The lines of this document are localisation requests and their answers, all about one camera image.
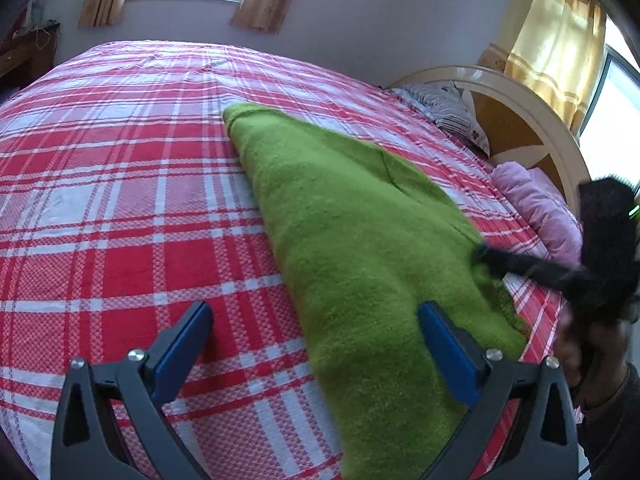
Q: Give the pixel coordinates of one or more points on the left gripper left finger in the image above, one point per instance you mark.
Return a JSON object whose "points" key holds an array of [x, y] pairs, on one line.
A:
{"points": [[87, 442]]}

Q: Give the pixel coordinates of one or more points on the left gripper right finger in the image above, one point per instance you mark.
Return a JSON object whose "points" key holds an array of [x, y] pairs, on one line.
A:
{"points": [[541, 442]]}

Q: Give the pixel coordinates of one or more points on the green knit sweater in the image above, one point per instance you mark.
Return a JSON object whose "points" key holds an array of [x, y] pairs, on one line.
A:
{"points": [[362, 238]]}

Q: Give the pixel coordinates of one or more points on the person's right hand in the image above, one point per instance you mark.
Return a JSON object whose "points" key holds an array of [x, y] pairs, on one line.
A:
{"points": [[593, 359]]}

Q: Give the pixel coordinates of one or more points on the pink folded blanket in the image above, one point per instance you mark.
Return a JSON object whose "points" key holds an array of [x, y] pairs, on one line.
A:
{"points": [[542, 206]]}

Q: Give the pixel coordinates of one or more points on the cream wooden headboard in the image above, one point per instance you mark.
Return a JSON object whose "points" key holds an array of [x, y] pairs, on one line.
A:
{"points": [[520, 126]]}

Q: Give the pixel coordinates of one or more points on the yellow curtain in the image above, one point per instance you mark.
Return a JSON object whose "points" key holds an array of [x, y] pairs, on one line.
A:
{"points": [[556, 49]]}

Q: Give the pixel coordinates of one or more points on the striped pillow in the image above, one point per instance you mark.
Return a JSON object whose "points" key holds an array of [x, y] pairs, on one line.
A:
{"points": [[450, 108]]}

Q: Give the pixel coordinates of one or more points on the red plaid bed sheet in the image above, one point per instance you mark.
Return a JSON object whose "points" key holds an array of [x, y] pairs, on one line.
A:
{"points": [[122, 202]]}

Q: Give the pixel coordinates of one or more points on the wooden desk with drawers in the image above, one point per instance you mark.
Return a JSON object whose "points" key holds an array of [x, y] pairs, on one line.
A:
{"points": [[26, 58]]}

